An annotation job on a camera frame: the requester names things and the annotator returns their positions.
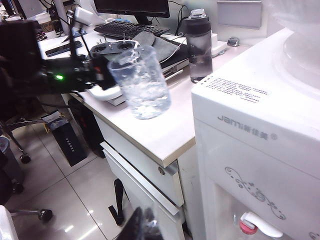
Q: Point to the black keyboard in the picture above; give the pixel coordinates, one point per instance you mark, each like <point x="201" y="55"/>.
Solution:
<point x="132" y="28"/>

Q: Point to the black smartphone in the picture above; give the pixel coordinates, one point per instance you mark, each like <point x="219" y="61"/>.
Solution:
<point x="62" y="48"/>

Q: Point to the white water dispenser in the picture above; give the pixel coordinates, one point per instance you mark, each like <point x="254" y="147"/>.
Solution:
<point x="250" y="150"/>

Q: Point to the paper coffee cup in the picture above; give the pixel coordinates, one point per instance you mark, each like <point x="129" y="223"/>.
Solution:
<point x="47" y="26"/>

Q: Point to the silver binder clip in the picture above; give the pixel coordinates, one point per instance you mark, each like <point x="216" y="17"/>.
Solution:
<point x="233" y="41"/>

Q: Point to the black wheeled office chair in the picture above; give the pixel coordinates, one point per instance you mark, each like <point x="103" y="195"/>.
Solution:
<point x="24" y="158"/>

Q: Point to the dark grey water bottle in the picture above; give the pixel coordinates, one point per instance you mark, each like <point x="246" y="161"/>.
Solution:
<point x="200" y="50"/>

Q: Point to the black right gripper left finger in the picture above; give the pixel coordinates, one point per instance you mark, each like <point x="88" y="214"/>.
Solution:
<point x="132" y="225"/>

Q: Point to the white device with round holes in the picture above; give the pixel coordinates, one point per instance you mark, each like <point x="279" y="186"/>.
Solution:
<point x="112" y="47"/>

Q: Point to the clear water jug in plastic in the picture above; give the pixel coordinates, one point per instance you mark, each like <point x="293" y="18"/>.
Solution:
<point x="307" y="25"/>

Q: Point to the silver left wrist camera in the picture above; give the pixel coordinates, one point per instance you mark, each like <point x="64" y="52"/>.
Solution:
<point x="87" y="15"/>

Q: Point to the grey felt sleeve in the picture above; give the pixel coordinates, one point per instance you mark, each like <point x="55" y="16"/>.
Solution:
<point x="160" y="42"/>

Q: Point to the black computer monitor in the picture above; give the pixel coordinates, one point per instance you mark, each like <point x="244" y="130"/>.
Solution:
<point x="132" y="7"/>

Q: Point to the white power adapter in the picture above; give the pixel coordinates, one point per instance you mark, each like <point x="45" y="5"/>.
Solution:
<point x="218" y="45"/>

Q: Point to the clear textured plastic mug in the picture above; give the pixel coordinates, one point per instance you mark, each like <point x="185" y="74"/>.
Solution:
<point x="145" y="87"/>

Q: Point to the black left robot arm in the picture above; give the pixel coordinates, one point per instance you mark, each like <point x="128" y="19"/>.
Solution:
<point x="22" y="55"/>

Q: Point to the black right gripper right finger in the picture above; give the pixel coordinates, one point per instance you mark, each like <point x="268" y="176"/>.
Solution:
<point x="152" y="225"/>

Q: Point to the black box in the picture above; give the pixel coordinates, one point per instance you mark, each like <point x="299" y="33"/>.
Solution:
<point x="70" y="142"/>

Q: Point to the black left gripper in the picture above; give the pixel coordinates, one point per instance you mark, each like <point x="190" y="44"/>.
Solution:
<point x="100" y="72"/>

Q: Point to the white desk partition panel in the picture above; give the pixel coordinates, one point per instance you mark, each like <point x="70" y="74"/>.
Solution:
<point x="240" y="15"/>

